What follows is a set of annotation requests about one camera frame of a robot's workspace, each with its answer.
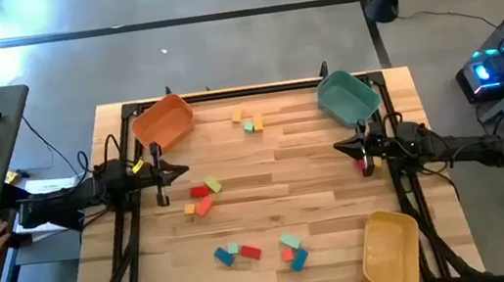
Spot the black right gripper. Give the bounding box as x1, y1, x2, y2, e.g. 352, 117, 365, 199
330, 114, 404, 182

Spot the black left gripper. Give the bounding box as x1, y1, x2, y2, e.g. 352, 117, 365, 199
126, 139, 195, 212

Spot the light green wooden block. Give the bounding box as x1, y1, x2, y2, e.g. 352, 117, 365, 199
203, 174, 225, 196

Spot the yellow-orange wooden block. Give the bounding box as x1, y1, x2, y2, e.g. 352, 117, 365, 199
252, 112, 265, 135
230, 107, 247, 125

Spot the teal wooden block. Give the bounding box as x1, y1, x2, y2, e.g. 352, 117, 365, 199
278, 230, 303, 253

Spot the blue wooden block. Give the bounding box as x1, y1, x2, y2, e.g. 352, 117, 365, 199
211, 245, 237, 269
288, 247, 311, 274

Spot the teal plastic bin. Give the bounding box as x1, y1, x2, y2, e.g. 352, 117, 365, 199
313, 65, 385, 133

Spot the coral wooden block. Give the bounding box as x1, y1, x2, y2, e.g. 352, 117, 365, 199
193, 194, 217, 218

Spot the orange plastic bin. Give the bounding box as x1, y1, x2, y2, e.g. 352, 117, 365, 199
125, 90, 200, 159

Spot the white printed paper sheet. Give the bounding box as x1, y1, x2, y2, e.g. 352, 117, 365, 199
7, 171, 89, 245

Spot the yellow plastic bin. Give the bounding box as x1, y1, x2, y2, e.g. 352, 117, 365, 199
354, 205, 428, 282

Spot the small yellow object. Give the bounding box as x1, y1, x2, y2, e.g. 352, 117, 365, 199
3, 168, 23, 186

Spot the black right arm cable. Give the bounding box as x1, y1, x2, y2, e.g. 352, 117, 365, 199
379, 110, 405, 131

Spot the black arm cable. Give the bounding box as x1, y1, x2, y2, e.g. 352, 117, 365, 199
379, 110, 405, 131
73, 131, 128, 179

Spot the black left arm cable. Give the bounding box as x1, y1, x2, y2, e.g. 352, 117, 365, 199
73, 131, 128, 179

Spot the black metal table frame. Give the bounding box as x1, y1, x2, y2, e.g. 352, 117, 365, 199
44, 42, 489, 282

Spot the black desk cable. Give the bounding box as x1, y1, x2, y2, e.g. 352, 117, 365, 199
20, 108, 83, 186

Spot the black stand cable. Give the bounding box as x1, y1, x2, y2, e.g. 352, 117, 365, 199
395, 0, 500, 43

